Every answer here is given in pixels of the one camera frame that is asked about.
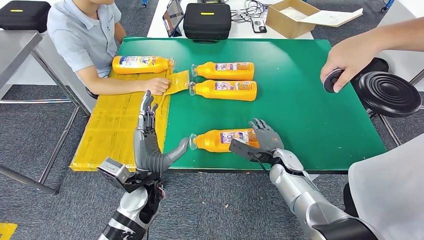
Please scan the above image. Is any black handheld device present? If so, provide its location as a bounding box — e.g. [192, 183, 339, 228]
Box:
[250, 16, 268, 34]

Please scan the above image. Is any black round stool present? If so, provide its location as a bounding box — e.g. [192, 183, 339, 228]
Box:
[357, 71, 424, 147]

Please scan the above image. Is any person's right hand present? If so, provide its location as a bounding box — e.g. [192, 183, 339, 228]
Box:
[145, 77, 171, 96]

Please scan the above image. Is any white black round device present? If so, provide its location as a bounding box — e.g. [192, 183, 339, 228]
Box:
[322, 68, 345, 94]

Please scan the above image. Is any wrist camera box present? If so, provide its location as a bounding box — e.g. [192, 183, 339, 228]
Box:
[96, 157, 133, 193]
[228, 138, 276, 164]

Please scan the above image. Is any white packing sheet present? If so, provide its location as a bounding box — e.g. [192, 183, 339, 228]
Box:
[279, 6, 309, 21]

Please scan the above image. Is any orange detergent bottle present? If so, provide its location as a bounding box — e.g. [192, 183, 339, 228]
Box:
[188, 79, 258, 102]
[111, 55, 176, 75]
[191, 61, 255, 81]
[188, 128, 261, 154]

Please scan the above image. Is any person's hand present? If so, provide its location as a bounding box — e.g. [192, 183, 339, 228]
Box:
[320, 33, 387, 94]

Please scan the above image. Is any white table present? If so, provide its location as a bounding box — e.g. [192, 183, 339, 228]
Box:
[146, 0, 314, 41]
[377, 0, 424, 84]

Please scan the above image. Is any black tablet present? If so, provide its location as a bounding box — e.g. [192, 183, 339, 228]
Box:
[162, 0, 186, 38]

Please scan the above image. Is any green table mat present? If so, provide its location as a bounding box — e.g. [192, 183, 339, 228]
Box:
[116, 36, 388, 175]

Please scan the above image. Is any black bag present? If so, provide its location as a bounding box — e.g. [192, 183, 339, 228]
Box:
[351, 57, 390, 90]

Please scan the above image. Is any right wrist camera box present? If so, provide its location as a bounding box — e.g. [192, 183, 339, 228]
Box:
[228, 138, 276, 164]

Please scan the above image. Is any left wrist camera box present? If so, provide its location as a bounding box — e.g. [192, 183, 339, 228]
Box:
[96, 157, 133, 193]

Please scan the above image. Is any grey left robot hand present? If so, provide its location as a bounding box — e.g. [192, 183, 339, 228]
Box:
[133, 91, 191, 172]

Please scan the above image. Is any yellow taped cardboard sheet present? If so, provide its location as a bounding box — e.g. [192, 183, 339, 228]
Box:
[68, 66, 191, 173]

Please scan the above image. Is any grey metal table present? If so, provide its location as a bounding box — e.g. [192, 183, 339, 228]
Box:
[0, 30, 82, 195]

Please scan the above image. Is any person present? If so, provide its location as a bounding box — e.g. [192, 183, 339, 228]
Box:
[46, 0, 171, 97]
[320, 17, 424, 240]

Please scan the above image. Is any black cable bundle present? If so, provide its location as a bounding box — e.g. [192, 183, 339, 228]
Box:
[231, 0, 268, 23]

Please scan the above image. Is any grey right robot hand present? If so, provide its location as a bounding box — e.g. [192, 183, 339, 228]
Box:
[248, 118, 285, 154]

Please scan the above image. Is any brown cardboard box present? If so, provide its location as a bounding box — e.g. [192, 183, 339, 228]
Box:
[265, 0, 321, 40]

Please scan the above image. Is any black carrying case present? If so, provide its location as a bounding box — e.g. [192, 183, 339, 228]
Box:
[0, 0, 52, 34]
[183, 2, 232, 44]

